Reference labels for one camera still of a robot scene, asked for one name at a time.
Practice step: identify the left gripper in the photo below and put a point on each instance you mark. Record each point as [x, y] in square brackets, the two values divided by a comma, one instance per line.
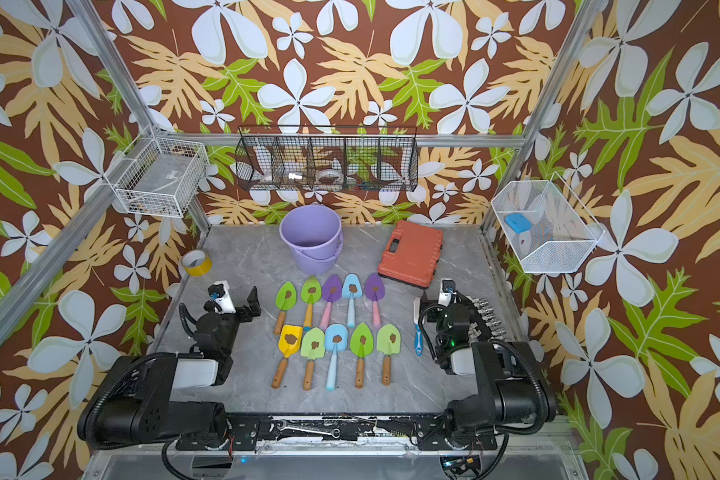
[240, 308]

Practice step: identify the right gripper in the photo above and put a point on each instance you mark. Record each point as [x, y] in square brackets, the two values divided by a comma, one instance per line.
[467, 308]

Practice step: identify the white brush blue handle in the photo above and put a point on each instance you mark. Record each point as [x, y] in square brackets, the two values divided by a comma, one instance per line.
[418, 338]

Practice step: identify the yellow square trowel wooden handle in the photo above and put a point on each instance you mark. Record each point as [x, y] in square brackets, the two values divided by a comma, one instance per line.
[289, 344]

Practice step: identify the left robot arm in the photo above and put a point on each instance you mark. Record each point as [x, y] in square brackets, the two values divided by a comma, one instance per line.
[133, 405]

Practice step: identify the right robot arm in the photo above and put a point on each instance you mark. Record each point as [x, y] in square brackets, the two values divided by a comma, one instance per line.
[511, 394]

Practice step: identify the green square trowel right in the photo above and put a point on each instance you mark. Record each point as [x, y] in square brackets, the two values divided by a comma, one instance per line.
[388, 343]

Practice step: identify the light blue round trowel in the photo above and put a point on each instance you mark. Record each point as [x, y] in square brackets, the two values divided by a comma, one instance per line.
[336, 337]

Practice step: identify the purple plastic bucket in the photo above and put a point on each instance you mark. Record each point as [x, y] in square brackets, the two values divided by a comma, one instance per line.
[314, 235]

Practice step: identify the black socket bit rack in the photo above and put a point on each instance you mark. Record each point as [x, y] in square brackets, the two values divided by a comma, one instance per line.
[484, 324]

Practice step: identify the yellow tape roll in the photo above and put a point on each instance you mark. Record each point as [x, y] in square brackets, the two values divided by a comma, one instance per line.
[196, 263]

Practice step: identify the red plastic tool case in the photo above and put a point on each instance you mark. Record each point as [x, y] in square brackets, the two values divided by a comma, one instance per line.
[411, 254]

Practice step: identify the blue object in basket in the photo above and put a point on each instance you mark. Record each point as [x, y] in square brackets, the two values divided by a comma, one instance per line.
[518, 223]

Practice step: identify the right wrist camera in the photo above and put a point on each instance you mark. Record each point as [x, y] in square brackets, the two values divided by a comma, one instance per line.
[447, 292]

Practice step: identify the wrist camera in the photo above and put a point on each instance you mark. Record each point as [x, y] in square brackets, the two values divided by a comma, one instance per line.
[447, 292]
[219, 294]

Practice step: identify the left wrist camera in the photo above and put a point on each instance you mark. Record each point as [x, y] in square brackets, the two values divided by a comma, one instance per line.
[219, 294]

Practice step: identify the purple trowel pink handle right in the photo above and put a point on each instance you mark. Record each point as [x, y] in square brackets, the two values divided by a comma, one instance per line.
[375, 291]

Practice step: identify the purple trowel pink handle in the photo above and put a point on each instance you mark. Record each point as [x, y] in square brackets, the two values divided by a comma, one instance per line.
[375, 291]
[331, 293]

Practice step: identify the green pointed trowel wooden handle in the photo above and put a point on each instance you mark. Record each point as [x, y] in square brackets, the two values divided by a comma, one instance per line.
[362, 345]

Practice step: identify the green square trowel wooden handle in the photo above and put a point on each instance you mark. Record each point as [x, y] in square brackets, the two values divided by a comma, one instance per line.
[312, 349]

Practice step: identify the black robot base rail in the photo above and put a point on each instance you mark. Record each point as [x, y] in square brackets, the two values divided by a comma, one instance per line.
[336, 431]

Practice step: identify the green trowel yellow handle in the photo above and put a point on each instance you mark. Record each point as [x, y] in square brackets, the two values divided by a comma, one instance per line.
[310, 294]

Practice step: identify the white wire basket left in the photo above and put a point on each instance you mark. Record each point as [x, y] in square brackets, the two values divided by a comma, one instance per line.
[158, 174]

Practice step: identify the black wire basket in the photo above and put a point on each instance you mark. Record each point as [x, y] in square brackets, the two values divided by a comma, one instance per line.
[329, 158]

